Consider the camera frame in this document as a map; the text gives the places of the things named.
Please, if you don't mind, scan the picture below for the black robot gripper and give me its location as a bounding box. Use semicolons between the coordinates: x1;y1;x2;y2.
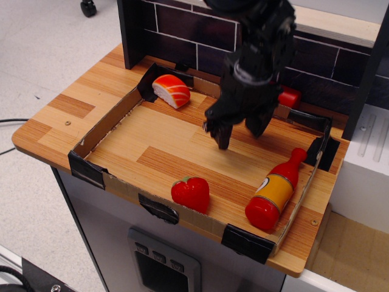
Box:
204;64;283;150

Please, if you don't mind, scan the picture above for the red hot sauce bottle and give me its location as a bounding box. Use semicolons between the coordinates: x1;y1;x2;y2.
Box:
245;148;308;230

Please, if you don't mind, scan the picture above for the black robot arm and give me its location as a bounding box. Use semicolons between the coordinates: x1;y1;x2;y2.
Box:
204;1;296;150

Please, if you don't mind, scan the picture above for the red ketchup bottle toy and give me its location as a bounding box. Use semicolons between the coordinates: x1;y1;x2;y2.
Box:
278;85;302;110

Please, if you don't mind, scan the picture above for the red toy strawberry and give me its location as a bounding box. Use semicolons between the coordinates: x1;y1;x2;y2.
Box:
171;176;210;214

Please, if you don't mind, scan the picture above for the salmon nigiri sushi toy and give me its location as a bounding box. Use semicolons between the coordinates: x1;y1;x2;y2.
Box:
152;74;191;109

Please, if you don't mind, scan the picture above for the dark brick backsplash panel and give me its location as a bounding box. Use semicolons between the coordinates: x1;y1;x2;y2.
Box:
118;1;388;140

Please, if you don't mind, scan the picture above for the white toy sink unit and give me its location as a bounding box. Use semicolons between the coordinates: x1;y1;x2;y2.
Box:
329;105;388;233

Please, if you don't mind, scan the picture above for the grey oven control panel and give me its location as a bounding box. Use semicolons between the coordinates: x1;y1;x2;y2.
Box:
127;228;202;292

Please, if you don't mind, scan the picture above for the black caster wheel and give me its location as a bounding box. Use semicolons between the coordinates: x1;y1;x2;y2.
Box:
80;0;97;18

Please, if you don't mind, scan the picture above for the black cable on floor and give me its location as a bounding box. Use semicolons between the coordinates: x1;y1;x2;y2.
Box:
0;118;30;156

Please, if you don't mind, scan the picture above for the black braided cable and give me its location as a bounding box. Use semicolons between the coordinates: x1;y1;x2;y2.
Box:
0;265;31;292

